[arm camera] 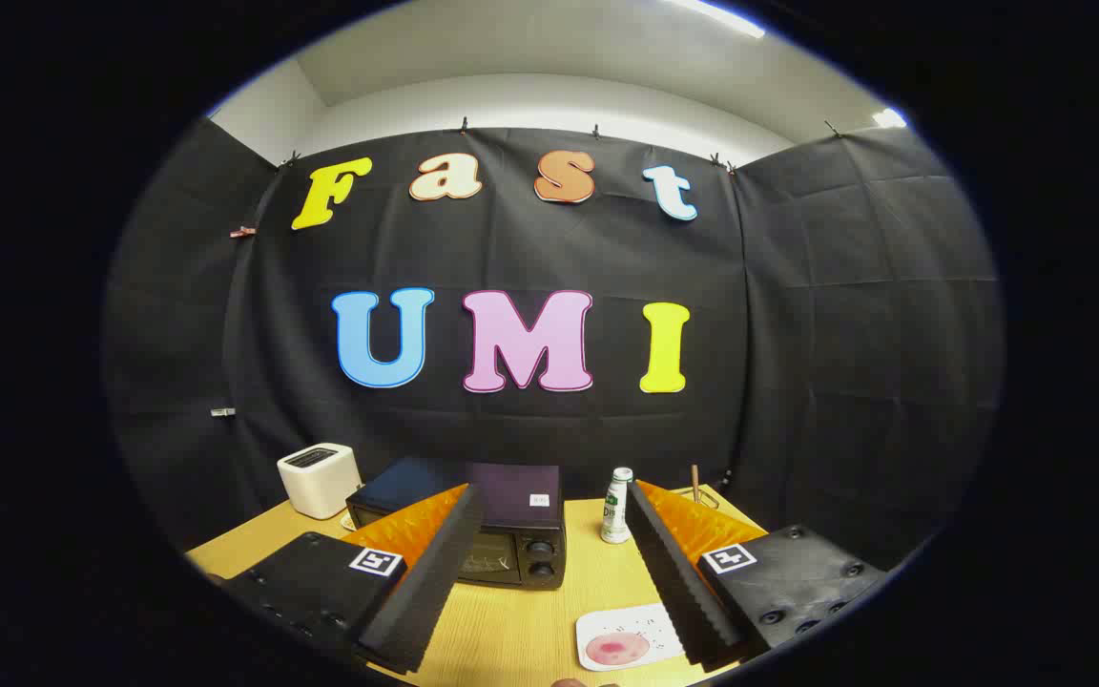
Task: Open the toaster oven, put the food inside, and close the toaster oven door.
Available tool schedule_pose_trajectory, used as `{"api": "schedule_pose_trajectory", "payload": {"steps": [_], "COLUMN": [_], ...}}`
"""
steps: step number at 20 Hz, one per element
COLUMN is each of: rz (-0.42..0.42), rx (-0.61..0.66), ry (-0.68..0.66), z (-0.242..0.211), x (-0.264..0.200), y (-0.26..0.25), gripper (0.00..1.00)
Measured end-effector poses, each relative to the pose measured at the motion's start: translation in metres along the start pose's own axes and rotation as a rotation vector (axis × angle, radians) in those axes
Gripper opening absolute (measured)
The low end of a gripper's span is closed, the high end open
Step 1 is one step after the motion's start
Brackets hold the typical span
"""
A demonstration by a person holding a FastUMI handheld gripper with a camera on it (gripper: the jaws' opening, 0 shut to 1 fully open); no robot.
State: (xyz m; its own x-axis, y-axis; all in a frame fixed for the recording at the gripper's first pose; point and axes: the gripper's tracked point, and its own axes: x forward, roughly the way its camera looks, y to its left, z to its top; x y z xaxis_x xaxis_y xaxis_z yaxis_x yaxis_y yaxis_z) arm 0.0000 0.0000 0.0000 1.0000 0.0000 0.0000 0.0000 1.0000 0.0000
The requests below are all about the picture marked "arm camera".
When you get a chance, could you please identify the white pop-up toaster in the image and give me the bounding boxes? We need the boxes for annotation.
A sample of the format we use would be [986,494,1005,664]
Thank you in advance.
[277,443,363,520]

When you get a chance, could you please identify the black backdrop cloth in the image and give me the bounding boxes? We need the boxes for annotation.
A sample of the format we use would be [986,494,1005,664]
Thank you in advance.
[103,116,1006,573]

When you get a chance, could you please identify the white square plate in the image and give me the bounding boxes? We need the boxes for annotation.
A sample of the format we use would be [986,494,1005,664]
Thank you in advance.
[575,602,686,673]

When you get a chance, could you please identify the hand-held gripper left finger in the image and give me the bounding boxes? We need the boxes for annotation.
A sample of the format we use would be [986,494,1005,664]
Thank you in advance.
[211,482,486,677]

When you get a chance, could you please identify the white bottle green label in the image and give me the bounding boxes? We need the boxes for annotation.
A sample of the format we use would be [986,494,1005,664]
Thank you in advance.
[600,467,635,545]

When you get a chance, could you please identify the black toaster oven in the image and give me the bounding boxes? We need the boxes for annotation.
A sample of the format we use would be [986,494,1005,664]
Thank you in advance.
[345,456,568,591]

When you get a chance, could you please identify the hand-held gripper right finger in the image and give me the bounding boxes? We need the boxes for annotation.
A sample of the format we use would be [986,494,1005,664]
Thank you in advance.
[627,479,889,672]

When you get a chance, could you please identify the pink round meat slice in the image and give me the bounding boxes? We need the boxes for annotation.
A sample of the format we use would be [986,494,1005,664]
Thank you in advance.
[585,633,652,668]

